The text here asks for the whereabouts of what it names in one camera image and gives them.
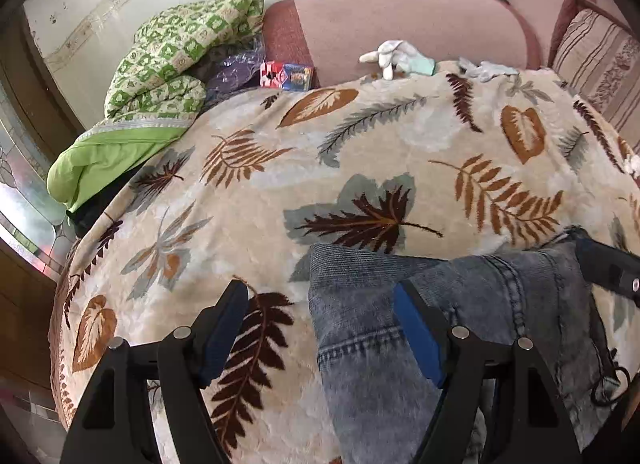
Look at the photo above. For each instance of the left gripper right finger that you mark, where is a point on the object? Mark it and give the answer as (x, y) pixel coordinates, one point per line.
(528, 422)

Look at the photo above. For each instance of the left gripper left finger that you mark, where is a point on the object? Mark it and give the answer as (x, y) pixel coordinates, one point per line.
(113, 422)

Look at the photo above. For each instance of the grey blue denim pants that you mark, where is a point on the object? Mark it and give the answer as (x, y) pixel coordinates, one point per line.
(380, 402)

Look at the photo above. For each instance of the beige leaf pattern blanket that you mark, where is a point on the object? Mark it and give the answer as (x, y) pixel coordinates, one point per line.
(436, 166)

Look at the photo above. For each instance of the striped beige pillow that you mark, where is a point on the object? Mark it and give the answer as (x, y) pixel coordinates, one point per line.
(600, 61)

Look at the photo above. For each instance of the white glove flat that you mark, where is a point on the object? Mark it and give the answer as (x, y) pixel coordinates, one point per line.
(485, 71)

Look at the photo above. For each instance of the white glove with teal cloth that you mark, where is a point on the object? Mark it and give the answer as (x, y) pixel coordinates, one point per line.
(399, 56)

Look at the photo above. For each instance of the stained glass wooden door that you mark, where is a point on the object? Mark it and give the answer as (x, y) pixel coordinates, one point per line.
(36, 126)

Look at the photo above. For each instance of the green patterned quilt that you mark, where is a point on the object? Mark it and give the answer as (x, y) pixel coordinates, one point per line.
(152, 99)

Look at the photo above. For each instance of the pink bolster cushion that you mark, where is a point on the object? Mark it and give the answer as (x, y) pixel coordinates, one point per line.
(330, 35)

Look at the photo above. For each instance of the small colourful box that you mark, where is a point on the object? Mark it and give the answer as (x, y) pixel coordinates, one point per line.
(285, 77)

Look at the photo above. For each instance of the purple plastic bag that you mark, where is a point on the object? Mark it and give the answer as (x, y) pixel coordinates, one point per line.
(229, 69)

